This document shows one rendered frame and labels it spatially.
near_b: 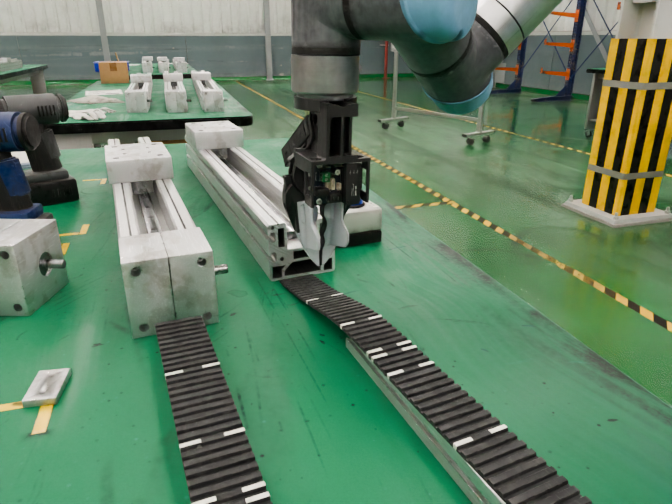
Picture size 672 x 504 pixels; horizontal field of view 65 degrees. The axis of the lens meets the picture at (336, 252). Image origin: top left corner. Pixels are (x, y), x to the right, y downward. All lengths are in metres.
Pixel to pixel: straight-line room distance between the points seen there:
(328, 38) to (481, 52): 0.17
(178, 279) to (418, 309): 0.30
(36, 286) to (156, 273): 0.20
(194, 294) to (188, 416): 0.21
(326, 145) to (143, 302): 0.27
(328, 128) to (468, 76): 0.17
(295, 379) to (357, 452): 0.12
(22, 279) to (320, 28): 0.46
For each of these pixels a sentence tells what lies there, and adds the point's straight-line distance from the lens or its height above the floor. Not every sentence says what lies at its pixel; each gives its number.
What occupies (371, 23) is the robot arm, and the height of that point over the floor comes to 1.12.
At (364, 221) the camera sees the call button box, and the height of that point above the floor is 0.82.
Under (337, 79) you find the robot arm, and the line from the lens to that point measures 0.59.
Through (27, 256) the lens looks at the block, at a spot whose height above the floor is 0.85.
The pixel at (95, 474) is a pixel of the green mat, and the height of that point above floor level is 0.78.
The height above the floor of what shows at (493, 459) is 0.81.
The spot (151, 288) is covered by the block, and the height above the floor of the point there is 0.84.
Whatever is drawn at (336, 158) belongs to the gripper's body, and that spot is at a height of 0.98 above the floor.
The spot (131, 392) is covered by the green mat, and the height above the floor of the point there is 0.78.
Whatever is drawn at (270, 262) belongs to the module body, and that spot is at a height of 0.81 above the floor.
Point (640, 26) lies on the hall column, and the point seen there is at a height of 1.17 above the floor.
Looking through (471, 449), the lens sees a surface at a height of 0.81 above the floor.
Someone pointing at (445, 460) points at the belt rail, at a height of 0.79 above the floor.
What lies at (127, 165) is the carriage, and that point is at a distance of 1.01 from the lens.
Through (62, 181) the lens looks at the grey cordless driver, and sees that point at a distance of 1.25.
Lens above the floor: 1.10
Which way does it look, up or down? 22 degrees down
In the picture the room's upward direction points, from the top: straight up
